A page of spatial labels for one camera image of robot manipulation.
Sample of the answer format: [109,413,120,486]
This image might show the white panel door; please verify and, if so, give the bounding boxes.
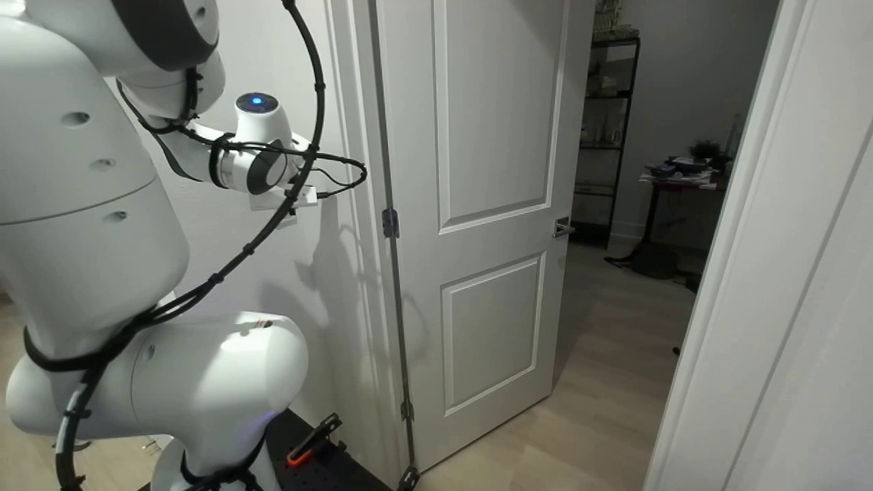
[369,0,599,475]

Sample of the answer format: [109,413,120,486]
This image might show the white door frame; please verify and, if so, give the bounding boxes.
[322,0,408,491]
[641,0,873,491]

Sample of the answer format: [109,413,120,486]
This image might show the orange black clamp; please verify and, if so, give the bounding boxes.
[284,408,345,472]

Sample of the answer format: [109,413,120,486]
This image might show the black metal shelf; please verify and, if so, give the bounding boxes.
[570,30,643,250]

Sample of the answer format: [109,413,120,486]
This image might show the cluttered papers pile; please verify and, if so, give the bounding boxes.
[641,152,722,190]

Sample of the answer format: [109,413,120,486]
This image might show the small green potted plant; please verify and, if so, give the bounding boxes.
[684,135,734,177]

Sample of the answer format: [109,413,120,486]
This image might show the wooden desk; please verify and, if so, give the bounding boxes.
[636,167,729,293]

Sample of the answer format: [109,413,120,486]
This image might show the black mounting table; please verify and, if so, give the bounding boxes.
[261,405,395,491]

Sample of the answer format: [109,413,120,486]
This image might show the yellowish decoration plant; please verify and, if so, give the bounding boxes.
[588,0,633,41]

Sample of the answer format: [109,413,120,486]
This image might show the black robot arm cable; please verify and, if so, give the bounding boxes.
[21,0,371,491]

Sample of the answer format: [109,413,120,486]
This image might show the black bag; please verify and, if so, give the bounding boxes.
[605,240,704,293]

